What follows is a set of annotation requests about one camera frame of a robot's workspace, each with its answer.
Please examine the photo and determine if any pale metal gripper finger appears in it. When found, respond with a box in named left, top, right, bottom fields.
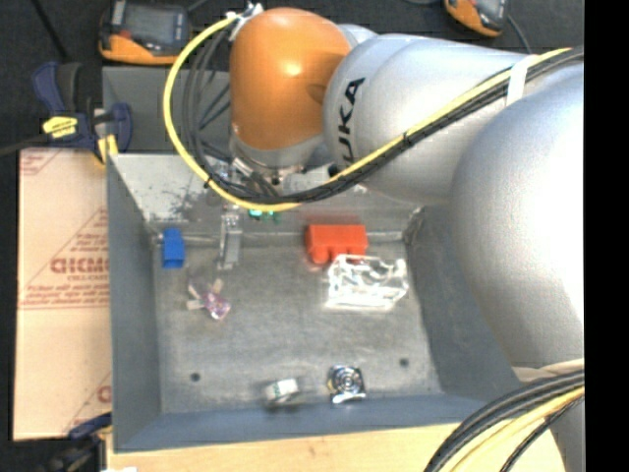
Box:
left=217, top=212, right=230, bottom=271
left=227, top=212, right=244, bottom=270

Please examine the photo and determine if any blue block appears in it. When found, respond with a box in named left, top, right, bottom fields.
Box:
left=160, top=227, right=187, bottom=270

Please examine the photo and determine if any purple clear small toy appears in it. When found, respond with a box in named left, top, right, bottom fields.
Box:
left=186, top=278, right=233, bottom=322

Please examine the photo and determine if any red-orange block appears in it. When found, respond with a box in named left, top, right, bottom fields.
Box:
left=304, top=223, right=370, bottom=266

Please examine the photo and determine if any grey metal bin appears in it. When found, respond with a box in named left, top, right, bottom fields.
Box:
left=101, top=65, right=523, bottom=452

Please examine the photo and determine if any shiny round metal piece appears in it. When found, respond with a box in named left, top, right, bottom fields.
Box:
left=327, top=364, right=369, bottom=405

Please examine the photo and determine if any brown cardboard board red print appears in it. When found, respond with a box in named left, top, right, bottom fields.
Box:
left=12, top=147, right=114, bottom=443

